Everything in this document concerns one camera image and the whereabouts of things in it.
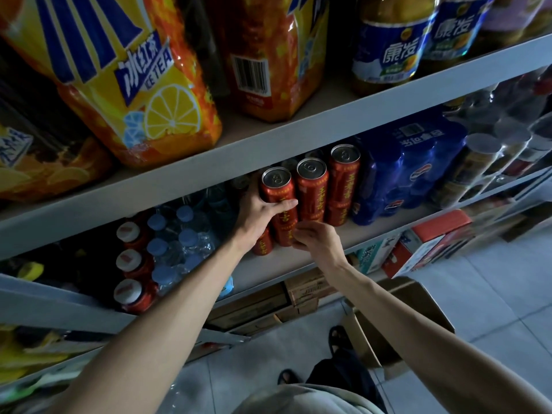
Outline brown cardboard box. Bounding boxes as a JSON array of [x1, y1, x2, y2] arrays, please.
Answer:
[[343, 276, 456, 381]]

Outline pack of blue-capped water bottles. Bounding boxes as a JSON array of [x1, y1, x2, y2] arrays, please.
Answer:
[[145, 185, 236, 298]]

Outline shrink-wrapped pack of gold tins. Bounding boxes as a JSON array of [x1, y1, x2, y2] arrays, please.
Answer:
[[431, 133, 504, 210]]

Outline row of purple-lidded fruit jars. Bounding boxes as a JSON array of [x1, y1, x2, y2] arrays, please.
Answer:
[[470, 0, 552, 56]]

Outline group of red cans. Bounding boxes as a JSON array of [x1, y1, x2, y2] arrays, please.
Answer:
[[228, 144, 362, 257]]

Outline dark shorts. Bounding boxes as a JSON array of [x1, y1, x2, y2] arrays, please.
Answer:
[[306, 347, 388, 414]]

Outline yellow lemon-print drink pack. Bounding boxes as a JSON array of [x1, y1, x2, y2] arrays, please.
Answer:
[[0, 0, 223, 168]]

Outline tan printed carton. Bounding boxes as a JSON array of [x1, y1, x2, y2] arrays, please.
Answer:
[[284, 267, 337, 309]]

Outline person's right forearm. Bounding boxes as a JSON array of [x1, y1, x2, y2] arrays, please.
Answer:
[[325, 260, 552, 414]]

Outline pack of yellow-capped dark bottles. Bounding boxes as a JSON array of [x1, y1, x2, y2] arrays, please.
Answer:
[[17, 262, 46, 282]]

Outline pack of red-capped clear bottles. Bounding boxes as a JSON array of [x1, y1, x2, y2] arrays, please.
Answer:
[[444, 66, 552, 177]]

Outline stack of colourful packets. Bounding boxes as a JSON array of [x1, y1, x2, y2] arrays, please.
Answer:
[[0, 325, 109, 401]]

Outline pack of white-capped red bottles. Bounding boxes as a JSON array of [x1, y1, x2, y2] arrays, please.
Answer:
[[113, 213, 158, 315]]

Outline clear labelled bottle pack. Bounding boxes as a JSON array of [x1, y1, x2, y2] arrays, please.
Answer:
[[351, 0, 497, 98]]

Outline person's left forearm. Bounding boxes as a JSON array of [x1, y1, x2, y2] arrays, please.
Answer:
[[51, 236, 253, 414]]

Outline person's right hand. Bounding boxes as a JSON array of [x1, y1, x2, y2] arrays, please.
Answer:
[[291, 219, 349, 273]]

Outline white blue-printed carton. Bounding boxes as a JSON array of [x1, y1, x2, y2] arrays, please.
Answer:
[[353, 232, 403, 275]]

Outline blue cola bottle pack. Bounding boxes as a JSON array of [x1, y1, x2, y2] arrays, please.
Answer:
[[351, 112, 469, 226]]

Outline person's right dark sandal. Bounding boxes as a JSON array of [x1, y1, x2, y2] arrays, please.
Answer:
[[328, 325, 355, 355]]

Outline red and white carton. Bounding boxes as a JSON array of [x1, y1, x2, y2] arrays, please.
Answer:
[[381, 209, 473, 279]]

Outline grey metal shelf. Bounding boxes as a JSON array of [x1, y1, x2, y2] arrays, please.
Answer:
[[0, 32, 552, 384]]

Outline person's left hand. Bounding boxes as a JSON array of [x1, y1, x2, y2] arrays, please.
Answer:
[[232, 181, 300, 255]]

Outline brown flat carton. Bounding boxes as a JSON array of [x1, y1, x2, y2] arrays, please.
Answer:
[[205, 282, 320, 337]]

